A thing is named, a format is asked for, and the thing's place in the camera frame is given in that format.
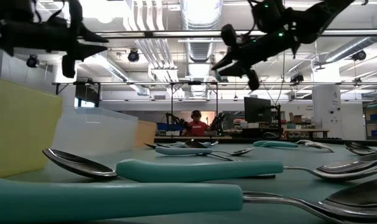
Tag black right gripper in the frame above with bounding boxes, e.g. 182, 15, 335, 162
211, 24, 297, 78

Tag person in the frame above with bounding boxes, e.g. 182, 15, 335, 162
181, 110, 211, 137

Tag cardboard box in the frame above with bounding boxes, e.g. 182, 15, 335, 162
289, 112, 304, 124

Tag black ceiling camera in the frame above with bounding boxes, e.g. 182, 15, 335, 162
351, 49, 368, 62
289, 72, 305, 85
127, 49, 141, 63
26, 54, 40, 68

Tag white rectangular ceiling duct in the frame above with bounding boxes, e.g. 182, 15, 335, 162
78, 40, 151, 96

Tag storage shelf with bins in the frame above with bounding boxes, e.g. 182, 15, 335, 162
362, 102, 377, 141

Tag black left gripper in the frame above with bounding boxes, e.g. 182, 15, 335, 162
47, 0, 109, 62

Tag black background monitor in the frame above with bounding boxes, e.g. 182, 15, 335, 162
243, 96, 272, 124

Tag silver ribbed ceiling duct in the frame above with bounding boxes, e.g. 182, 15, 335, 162
179, 0, 224, 99

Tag slanted silver ceiling duct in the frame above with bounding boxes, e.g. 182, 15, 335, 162
312, 35, 377, 72

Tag yellow plastic bin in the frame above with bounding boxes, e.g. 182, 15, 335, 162
0, 75, 64, 179

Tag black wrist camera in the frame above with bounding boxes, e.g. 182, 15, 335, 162
61, 55, 77, 79
246, 68, 261, 91

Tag black monitor stand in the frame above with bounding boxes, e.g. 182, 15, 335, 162
271, 104, 284, 139

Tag clear plastic bin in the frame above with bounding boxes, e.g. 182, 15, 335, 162
51, 106, 139, 156

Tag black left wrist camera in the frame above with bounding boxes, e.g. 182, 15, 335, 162
61, 55, 77, 79

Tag white pillar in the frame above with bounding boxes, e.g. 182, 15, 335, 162
312, 63, 343, 139

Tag green table mat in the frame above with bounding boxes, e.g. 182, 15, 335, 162
1, 141, 377, 224

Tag dark metal spoon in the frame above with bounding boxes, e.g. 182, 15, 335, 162
343, 141, 375, 151
144, 142, 172, 150
184, 139, 242, 162
42, 147, 276, 180
347, 145, 377, 156

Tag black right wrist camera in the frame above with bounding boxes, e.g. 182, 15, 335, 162
246, 68, 261, 91

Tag black metal station frame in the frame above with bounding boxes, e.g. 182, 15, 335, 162
51, 80, 377, 138

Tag orange plastic bin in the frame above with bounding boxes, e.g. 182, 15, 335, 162
134, 119, 157, 148

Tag black hanging cable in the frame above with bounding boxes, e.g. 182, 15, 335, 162
263, 51, 286, 106

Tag blue storage bins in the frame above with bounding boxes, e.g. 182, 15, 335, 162
156, 122, 185, 131

